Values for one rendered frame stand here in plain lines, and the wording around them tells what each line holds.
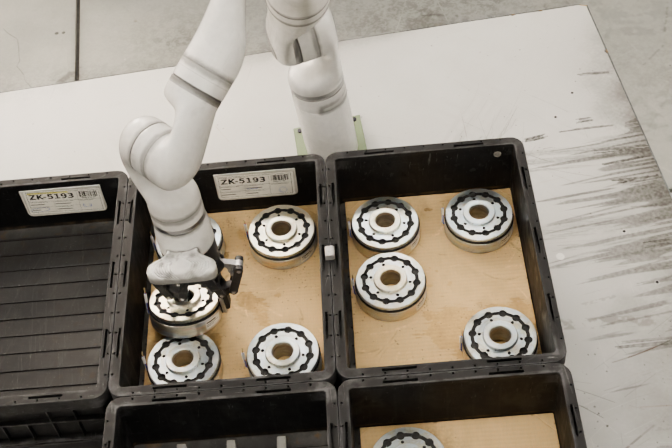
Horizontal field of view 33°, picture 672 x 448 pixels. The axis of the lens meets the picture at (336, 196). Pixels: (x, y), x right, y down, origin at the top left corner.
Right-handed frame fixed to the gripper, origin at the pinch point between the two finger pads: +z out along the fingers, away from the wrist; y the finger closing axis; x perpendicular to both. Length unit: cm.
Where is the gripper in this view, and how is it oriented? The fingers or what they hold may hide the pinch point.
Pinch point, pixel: (206, 302)
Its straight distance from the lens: 164.6
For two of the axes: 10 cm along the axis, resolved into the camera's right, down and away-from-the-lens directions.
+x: 0.3, 7.4, -6.7
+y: -9.9, 0.9, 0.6
